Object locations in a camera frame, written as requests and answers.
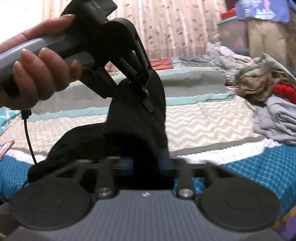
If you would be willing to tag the black pants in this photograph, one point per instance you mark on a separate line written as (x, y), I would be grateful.
(130, 132)

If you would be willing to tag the person's left hand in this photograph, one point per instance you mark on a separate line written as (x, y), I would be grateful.
(39, 76)

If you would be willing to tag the red floral quilt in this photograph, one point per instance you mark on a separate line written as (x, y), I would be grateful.
(157, 64)

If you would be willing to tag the leaf pattern curtain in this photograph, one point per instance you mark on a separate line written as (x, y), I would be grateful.
(172, 28)

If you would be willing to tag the teal patterned pillow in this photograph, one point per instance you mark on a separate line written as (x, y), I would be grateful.
(6, 117)

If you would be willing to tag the blue white floral blanket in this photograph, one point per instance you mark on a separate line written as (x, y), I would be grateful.
(219, 58)

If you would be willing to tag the smartphone on bed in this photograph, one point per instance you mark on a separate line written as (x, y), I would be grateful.
(4, 148)

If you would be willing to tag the patterned bedsheet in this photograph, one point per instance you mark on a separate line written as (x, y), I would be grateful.
(215, 127)

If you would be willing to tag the plastic storage bin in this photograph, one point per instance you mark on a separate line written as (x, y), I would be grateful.
(233, 33)

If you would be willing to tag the olive crumpled garment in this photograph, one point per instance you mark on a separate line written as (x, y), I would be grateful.
(256, 81)

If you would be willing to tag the grey sweatshirt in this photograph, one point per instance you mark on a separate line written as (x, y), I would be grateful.
(276, 120)

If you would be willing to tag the red garment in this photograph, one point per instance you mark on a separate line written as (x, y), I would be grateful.
(285, 91)

